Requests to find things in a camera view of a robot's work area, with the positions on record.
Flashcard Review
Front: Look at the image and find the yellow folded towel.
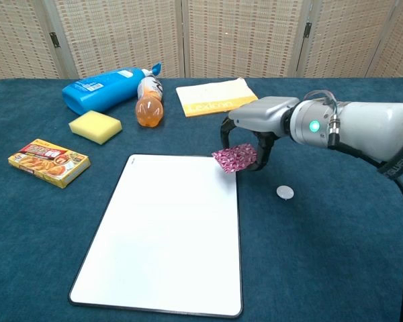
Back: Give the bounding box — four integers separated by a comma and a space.
175, 77, 259, 118

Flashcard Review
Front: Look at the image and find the woven folding screen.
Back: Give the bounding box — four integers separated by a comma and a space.
0, 0, 403, 83

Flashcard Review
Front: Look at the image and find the blue plastic bottle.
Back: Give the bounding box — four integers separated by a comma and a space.
61, 62, 163, 116

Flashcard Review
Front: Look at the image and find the white round magnet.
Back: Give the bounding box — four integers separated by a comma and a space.
276, 185, 295, 201

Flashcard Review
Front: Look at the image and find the white rectangular board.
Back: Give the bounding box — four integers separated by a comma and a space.
68, 154, 243, 319

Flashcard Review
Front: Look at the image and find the yellow curry box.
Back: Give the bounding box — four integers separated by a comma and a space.
7, 138, 91, 189

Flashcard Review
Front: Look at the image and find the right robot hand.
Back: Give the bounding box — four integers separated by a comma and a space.
220, 96, 300, 172

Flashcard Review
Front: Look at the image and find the yellow sponge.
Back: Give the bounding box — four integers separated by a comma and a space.
68, 110, 123, 146

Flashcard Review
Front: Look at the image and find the pink patterned square cloth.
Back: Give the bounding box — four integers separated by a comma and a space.
211, 143, 258, 174

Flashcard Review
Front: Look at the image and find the orange drink bottle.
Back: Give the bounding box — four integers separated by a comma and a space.
134, 75, 165, 128

